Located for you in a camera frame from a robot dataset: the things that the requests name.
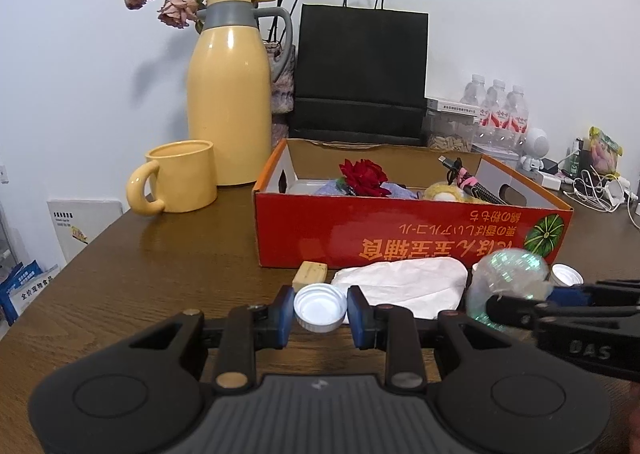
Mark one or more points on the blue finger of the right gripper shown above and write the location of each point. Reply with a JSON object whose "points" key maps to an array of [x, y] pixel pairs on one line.
{"points": [[569, 296]]}

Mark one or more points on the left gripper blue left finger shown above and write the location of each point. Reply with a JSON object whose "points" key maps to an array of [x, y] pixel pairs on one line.
{"points": [[281, 316]]}

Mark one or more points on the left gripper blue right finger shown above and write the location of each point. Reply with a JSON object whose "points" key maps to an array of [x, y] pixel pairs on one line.
{"points": [[361, 319]]}

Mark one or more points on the white bottle cap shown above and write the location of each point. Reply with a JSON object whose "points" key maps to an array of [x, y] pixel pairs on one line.
{"points": [[565, 276], [320, 308]]}

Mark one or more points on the tan eraser block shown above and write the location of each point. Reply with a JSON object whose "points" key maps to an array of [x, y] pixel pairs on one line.
{"points": [[309, 273]]}

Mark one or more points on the iridescent plastic bag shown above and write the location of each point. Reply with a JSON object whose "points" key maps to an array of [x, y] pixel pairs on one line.
{"points": [[511, 272]]}

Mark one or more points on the red artificial rose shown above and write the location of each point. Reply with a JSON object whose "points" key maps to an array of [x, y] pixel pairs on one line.
{"points": [[362, 172]]}

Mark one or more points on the purple drawstring pouch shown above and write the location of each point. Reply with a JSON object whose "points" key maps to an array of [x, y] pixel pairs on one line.
{"points": [[388, 190]]}

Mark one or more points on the person's right hand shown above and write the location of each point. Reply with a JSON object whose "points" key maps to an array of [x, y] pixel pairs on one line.
{"points": [[628, 421]]}

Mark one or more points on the red cardboard box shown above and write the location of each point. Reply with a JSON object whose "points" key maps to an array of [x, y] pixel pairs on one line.
{"points": [[295, 223]]}

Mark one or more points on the white charger adapter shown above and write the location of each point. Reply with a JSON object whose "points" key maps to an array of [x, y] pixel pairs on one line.
{"points": [[548, 181]]}

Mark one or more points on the yellow plush toy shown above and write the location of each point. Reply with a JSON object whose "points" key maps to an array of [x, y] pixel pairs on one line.
{"points": [[441, 191]]}

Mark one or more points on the colourful snack packet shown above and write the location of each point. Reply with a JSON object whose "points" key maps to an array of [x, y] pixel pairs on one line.
{"points": [[604, 152]]}

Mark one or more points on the white robot figurine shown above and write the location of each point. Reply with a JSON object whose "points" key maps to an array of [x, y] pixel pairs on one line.
{"points": [[534, 149]]}

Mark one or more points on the water bottle right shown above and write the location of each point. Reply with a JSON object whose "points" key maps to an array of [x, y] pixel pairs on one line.
{"points": [[518, 117]]}

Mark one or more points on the water bottle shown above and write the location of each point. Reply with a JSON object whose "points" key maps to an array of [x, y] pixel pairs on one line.
{"points": [[518, 117], [474, 92], [494, 115]]}

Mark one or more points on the yellow ceramic mug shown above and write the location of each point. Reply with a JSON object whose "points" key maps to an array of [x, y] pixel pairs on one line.
{"points": [[177, 177]]}

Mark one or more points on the water bottle middle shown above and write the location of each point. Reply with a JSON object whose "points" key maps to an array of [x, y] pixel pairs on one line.
{"points": [[494, 115]]}

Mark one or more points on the clear seed container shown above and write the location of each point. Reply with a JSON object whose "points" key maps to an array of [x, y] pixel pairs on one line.
{"points": [[450, 126]]}

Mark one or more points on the yellow thermos jug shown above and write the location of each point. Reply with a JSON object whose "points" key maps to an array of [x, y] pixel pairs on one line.
{"points": [[228, 87]]}

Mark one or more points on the water bottle left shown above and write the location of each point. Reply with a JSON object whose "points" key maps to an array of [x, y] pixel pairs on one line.
{"points": [[474, 92]]}

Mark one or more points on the black paper bag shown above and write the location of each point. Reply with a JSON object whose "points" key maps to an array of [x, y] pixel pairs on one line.
{"points": [[360, 74]]}

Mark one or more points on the blue white packages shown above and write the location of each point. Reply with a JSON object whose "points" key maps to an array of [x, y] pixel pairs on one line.
{"points": [[22, 287]]}

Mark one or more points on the white wall panel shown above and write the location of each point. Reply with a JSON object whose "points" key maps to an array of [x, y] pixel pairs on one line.
{"points": [[78, 222]]}

